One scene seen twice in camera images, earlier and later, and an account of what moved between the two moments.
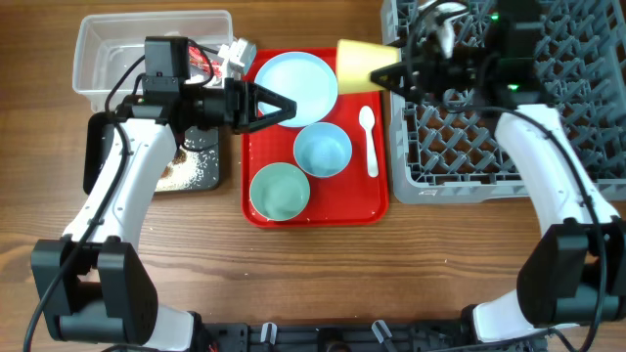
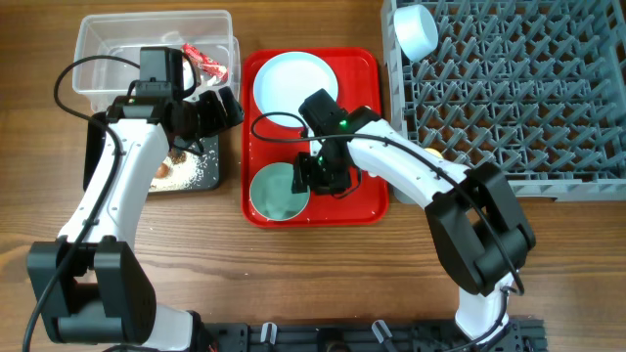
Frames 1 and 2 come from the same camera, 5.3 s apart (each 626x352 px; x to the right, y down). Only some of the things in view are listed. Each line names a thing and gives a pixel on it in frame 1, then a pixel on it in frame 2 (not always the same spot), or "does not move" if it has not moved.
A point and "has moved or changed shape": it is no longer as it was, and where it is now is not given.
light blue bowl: (323, 150) has moved or changed shape
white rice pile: (184, 175) does not move
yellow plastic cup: (355, 62) → (433, 152)
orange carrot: (165, 172) does not move
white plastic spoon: (367, 118) has moved or changed shape
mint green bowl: (280, 191) does not move
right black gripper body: (457, 73) → (319, 174)
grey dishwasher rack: (456, 155) does not move
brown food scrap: (179, 157) does not move
